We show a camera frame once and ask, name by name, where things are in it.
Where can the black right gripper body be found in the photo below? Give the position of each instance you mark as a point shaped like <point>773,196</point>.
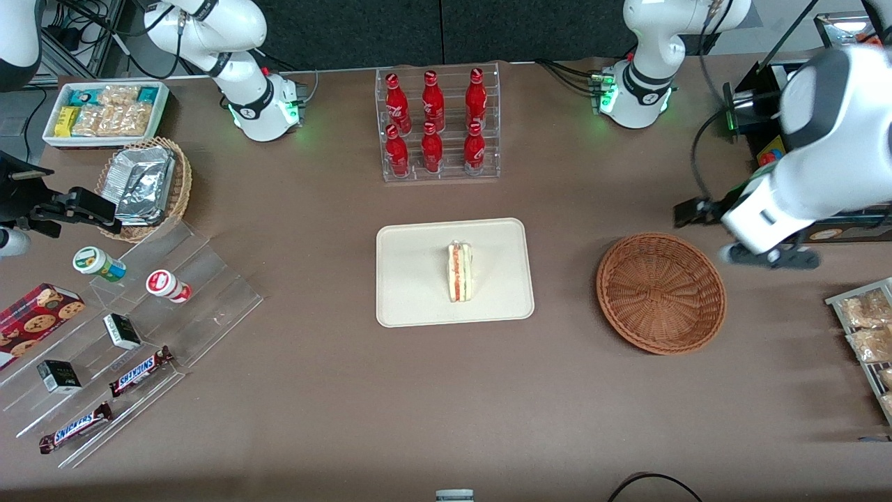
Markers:
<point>15,195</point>

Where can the triangle sandwich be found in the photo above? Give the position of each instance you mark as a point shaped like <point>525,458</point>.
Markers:
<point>460,272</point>

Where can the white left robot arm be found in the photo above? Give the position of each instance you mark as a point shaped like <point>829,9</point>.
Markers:
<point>843,104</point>

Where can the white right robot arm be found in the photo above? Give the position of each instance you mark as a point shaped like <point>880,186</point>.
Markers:
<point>237,28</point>

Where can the tan oval wicker basket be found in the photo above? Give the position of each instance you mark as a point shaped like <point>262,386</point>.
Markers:
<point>181,181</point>

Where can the brown round wicker basket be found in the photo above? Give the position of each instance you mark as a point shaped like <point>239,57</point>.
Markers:
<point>627,307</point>

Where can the cream plastic tray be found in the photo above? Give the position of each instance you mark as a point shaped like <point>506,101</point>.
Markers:
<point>411,272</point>

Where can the green lidded snack cup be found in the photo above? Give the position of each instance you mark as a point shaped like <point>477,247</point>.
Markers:
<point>94,261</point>

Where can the silver foil packet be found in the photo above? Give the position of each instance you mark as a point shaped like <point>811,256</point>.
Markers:
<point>143,185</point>

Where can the white rectangular snack bin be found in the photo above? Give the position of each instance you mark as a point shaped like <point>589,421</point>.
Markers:
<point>52,141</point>

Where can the clear cracker bag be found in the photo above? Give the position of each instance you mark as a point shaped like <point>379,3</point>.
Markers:
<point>87,120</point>
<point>118,95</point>
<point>129,120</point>

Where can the yellow snack packet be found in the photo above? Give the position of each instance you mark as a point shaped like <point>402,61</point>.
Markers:
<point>65,121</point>

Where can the black food warmer cabinet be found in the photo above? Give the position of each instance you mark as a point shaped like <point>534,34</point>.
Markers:
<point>854,232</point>

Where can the red cookie box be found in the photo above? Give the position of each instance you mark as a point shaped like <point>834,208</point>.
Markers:
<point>31,324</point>

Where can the teal snack packet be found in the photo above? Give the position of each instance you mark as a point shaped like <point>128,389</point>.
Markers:
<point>148,95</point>
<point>82,97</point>

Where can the red lidded snack cup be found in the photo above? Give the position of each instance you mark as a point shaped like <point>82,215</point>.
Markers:
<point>164,284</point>

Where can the small black box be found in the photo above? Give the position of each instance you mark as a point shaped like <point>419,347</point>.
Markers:
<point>122,332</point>
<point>59,376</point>

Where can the clear nut snack bag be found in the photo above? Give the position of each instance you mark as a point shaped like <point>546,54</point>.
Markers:
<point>874,345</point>
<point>888,404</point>
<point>867,310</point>
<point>886,378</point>

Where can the clear acrylic step display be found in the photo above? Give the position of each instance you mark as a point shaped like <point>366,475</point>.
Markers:
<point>216,307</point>

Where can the Snickers chocolate bar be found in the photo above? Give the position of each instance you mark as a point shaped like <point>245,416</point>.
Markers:
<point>139,371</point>
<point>75,428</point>

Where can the red cola bottle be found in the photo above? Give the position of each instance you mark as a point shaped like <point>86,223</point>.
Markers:
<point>474,150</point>
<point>433,103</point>
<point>476,99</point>
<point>432,152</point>
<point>397,104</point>
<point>397,155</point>

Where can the clear acrylic bottle rack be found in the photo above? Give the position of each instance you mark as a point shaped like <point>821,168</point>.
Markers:
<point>453,174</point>

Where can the grey white device edge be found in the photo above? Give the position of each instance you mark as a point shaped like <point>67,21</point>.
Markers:
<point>454,496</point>

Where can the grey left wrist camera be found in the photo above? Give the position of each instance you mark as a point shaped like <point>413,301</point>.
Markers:
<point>777,258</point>

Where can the grey metal frame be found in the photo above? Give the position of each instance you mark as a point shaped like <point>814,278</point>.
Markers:
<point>97,35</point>

